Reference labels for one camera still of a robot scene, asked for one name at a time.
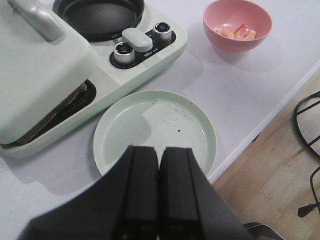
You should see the green breakfast maker base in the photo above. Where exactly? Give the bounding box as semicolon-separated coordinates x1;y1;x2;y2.
0;0;188;158

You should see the pink plastic bowl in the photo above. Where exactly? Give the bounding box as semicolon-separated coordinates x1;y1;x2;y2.
203;0;273;53

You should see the left silver control knob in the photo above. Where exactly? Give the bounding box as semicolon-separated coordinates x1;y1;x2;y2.
113;42;136;65

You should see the black plug cable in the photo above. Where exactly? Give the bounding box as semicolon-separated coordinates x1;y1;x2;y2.
297;164;320;218

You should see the orange shrimp piece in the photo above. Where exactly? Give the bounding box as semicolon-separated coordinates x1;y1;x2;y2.
234;24;257;41

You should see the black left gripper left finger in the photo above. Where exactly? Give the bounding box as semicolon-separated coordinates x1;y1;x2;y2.
112;146;159;240

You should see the bread slice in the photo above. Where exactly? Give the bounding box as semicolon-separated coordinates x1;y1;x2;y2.
15;82;87;145

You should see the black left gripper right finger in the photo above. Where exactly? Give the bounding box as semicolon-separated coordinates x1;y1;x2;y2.
159;147;203;240

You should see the green breakfast maker lid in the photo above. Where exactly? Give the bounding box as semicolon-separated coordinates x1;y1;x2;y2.
0;0;98;145

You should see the black wire stand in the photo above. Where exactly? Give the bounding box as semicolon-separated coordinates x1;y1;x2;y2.
293;91;320;158

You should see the silver control knob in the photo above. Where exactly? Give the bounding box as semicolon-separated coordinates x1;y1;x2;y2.
152;22;172;42
113;42;136;65

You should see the right silver control knob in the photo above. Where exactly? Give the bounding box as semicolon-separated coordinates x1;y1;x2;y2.
152;22;172;42

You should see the light green round plate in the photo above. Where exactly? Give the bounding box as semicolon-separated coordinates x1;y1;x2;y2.
93;90;217;176

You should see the pale peeled shrimp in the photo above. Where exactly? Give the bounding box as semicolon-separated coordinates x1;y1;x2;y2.
216;28;235;40

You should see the black round frying pan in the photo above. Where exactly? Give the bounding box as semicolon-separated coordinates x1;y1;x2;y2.
52;0;145;42

